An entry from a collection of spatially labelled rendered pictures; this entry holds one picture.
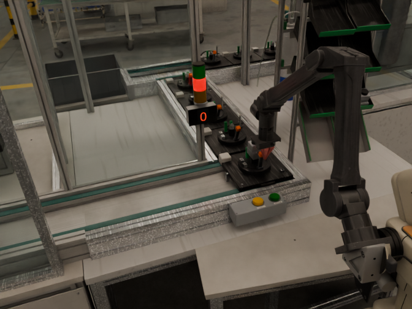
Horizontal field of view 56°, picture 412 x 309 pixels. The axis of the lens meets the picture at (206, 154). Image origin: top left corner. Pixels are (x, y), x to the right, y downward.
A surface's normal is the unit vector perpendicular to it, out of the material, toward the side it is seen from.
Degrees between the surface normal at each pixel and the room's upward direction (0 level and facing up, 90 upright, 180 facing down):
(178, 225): 90
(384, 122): 90
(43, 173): 0
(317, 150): 45
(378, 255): 82
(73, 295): 90
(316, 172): 0
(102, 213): 0
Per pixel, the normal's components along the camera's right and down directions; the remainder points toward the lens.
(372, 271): 0.17, 0.40
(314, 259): -0.04, -0.84
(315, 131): 0.08, -0.22
